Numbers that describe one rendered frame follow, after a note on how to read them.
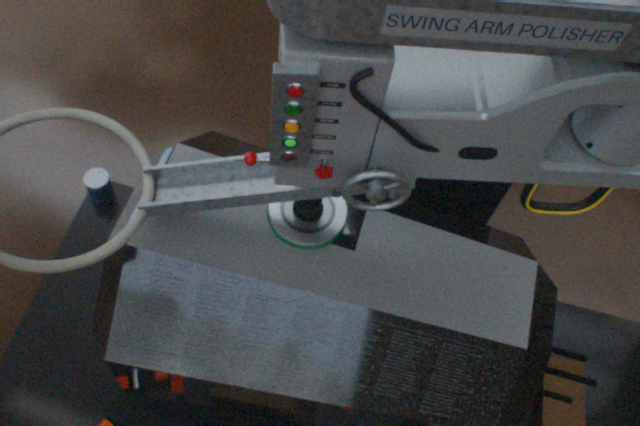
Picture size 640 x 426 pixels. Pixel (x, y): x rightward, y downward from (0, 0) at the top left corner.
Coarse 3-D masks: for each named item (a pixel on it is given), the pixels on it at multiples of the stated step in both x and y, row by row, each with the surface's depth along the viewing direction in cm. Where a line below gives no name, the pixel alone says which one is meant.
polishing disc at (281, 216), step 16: (272, 208) 173; (288, 208) 174; (336, 208) 175; (272, 224) 171; (288, 224) 171; (304, 224) 172; (320, 224) 172; (336, 224) 173; (288, 240) 170; (304, 240) 169; (320, 240) 170
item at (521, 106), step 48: (432, 48) 133; (432, 96) 127; (480, 96) 126; (528, 96) 121; (576, 96) 119; (624, 96) 119; (384, 144) 132; (432, 144) 132; (480, 144) 132; (528, 144) 133; (576, 144) 144
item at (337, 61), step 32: (288, 32) 111; (288, 64) 110; (320, 64) 110; (352, 64) 110; (384, 64) 111; (320, 96) 118; (352, 96) 118; (384, 96) 118; (320, 128) 126; (352, 128) 126; (320, 160) 135; (352, 160) 135
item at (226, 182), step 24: (144, 168) 167; (168, 168) 166; (192, 168) 166; (216, 168) 166; (240, 168) 166; (264, 168) 165; (168, 192) 167; (192, 192) 165; (216, 192) 164; (240, 192) 157; (264, 192) 156; (288, 192) 156; (312, 192) 156; (336, 192) 154; (360, 192) 156
